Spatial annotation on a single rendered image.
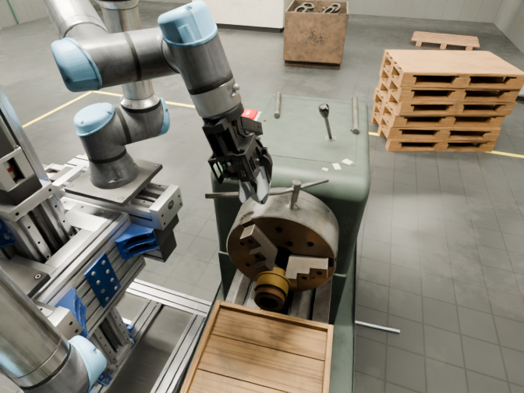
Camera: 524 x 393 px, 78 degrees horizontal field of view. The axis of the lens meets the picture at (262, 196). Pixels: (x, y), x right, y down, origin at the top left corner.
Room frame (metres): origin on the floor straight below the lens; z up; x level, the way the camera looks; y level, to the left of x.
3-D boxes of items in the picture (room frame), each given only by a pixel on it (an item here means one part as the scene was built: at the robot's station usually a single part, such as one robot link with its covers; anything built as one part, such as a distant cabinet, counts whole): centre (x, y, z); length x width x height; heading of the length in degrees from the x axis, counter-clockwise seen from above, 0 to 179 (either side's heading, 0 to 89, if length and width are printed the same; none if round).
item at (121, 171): (0.88, 0.49, 1.21); 0.15 x 0.15 x 0.10
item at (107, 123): (0.88, 0.48, 1.33); 0.13 x 0.12 x 0.14; 123
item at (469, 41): (7.09, -3.71, 0.05); 1.24 x 0.83 x 0.11; 68
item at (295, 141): (1.04, -0.13, 1.06); 0.59 x 0.48 x 0.39; 166
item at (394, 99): (3.29, -1.86, 0.41); 1.14 x 0.78 x 0.81; 89
